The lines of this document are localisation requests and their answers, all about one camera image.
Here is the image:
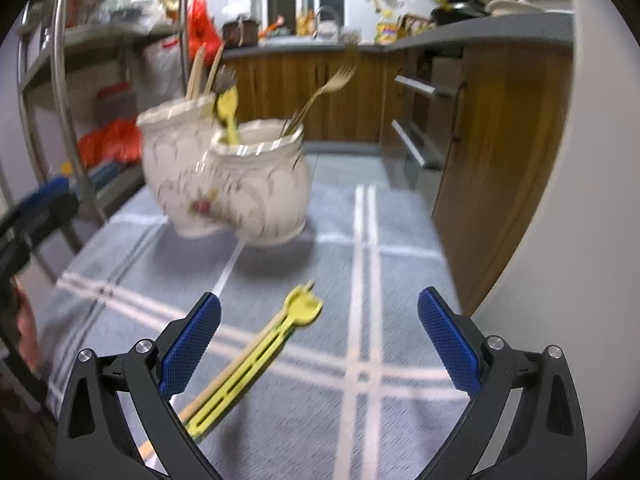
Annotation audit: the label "yellow plastic spoon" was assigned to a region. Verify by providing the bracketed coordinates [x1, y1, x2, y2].
[216, 84, 240, 145]

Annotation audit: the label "yellow plastic fork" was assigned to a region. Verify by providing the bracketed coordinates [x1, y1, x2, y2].
[180, 282, 323, 440]

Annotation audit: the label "white ceramic double utensil holder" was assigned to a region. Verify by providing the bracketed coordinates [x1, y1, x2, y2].
[137, 98, 311, 246]

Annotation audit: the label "grey checked table cloth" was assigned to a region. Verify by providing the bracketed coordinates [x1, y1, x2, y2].
[37, 184, 468, 479]

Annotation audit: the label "silver metal spoon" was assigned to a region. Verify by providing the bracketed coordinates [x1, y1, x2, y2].
[213, 65, 238, 96]

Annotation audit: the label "red plastic bag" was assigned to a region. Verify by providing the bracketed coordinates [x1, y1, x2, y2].
[188, 0, 222, 66]

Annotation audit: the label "wooden kitchen cabinets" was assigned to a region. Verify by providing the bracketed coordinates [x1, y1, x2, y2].
[224, 40, 573, 314]

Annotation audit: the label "orange bags on lower shelf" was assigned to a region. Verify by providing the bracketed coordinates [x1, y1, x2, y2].
[77, 119, 142, 169]

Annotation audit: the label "built-in steel oven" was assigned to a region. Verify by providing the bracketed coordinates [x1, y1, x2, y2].
[383, 51, 463, 200]

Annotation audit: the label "white bowl on counter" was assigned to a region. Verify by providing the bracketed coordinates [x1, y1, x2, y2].
[485, 0, 546, 16]

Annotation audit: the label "wooden chopstick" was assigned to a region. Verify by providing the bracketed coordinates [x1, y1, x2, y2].
[136, 309, 289, 461]
[204, 41, 226, 94]
[186, 46, 205, 101]

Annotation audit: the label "black frying pan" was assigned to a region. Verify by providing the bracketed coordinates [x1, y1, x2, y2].
[431, 0, 489, 26]

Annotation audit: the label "golden fork in holder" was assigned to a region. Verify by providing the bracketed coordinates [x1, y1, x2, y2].
[280, 44, 360, 138]

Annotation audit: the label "kitchen sink faucet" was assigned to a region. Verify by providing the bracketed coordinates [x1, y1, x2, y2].
[312, 4, 342, 41]

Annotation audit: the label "electric rice cooker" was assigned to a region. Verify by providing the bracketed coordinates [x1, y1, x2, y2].
[222, 15, 259, 49]

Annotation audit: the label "metal storage shelf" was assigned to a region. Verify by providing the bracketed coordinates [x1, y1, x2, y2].
[0, 0, 194, 281]

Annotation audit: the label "yellow oil bottle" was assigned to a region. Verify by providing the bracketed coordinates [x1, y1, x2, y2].
[374, 9, 398, 46]

